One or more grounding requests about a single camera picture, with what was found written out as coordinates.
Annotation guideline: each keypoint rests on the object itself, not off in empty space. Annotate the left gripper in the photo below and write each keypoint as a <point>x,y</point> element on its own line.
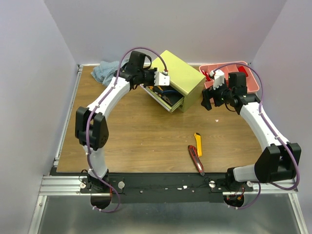
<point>152,71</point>

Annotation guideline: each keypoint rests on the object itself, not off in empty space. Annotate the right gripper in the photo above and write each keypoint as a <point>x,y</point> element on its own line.
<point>207,96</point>

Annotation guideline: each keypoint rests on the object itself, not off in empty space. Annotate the yellow handled pliers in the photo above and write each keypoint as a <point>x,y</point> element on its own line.
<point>156,89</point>

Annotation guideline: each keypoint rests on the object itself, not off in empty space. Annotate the blue handled pliers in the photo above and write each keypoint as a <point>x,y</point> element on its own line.
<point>165,92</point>

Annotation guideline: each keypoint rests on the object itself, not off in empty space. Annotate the orange handled pliers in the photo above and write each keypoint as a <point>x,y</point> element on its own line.
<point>164,98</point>

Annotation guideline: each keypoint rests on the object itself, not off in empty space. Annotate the green metal tool chest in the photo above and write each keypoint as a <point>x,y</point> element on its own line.
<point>183,78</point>

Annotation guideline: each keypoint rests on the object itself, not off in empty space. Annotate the yellow utility knife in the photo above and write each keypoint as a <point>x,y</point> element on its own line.
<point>198,144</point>

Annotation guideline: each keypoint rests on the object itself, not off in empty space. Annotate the red black utility knife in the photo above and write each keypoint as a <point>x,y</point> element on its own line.
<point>195,158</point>

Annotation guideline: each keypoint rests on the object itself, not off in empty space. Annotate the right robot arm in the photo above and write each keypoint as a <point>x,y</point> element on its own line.
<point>279,158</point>

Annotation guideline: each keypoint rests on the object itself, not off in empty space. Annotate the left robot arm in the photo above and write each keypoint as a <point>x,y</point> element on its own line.
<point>91,128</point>

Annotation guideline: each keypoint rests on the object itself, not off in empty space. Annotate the red white striped sock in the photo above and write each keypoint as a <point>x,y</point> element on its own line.
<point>207,76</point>

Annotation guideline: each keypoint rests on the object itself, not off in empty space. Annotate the pink plastic divided organizer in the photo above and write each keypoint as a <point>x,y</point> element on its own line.
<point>228,68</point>

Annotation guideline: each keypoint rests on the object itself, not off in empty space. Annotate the red fuzzy cloth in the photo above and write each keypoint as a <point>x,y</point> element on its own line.
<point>242,70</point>

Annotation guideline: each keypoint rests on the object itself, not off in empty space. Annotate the blue towel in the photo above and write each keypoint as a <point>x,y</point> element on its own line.
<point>105,72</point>

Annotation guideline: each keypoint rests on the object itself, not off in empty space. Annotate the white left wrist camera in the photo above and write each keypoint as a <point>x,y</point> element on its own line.
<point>161,79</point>

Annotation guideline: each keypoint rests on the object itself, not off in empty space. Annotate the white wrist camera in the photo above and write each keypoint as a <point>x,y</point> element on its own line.
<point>161,79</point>
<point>219,77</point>

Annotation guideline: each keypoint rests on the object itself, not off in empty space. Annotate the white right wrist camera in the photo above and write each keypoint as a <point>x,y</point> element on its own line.
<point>219,77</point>

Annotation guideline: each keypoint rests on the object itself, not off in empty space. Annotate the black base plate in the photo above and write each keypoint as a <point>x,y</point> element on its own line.
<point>134,187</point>

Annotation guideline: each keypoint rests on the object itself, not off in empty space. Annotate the aluminium frame rail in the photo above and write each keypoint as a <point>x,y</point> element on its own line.
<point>71,185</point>

